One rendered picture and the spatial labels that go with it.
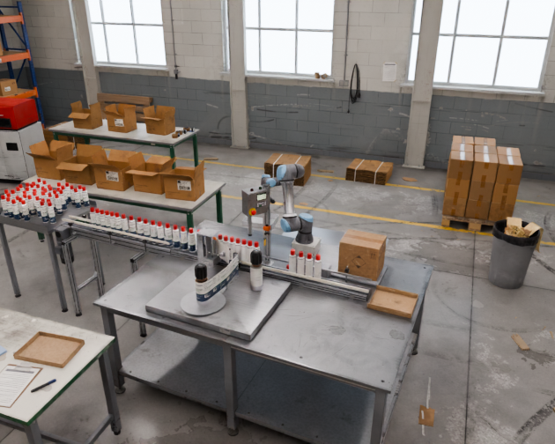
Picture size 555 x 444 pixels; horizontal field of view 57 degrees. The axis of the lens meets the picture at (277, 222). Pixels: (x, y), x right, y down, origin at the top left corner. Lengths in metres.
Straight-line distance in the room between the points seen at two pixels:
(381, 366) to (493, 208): 4.06
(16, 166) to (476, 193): 6.57
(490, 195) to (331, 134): 3.43
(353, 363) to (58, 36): 9.72
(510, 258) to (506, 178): 1.44
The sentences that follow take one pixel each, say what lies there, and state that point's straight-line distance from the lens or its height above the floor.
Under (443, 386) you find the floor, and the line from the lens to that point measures 4.43.
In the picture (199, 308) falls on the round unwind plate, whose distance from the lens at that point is 3.52.
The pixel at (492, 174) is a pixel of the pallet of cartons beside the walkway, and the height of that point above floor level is 0.74.
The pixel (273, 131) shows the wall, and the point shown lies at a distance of 9.58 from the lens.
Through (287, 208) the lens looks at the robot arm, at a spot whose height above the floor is 1.23.
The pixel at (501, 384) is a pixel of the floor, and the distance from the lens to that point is 4.60.
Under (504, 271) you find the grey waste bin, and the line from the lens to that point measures 5.73.
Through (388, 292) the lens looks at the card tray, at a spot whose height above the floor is 0.83.
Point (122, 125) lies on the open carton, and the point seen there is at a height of 0.89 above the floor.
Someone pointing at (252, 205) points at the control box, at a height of 1.37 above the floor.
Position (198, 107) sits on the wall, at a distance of 10.11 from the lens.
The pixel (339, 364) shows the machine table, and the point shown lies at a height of 0.83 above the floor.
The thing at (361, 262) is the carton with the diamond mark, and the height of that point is 0.98.
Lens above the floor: 2.88
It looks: 25 degrees down
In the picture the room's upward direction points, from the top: straight up
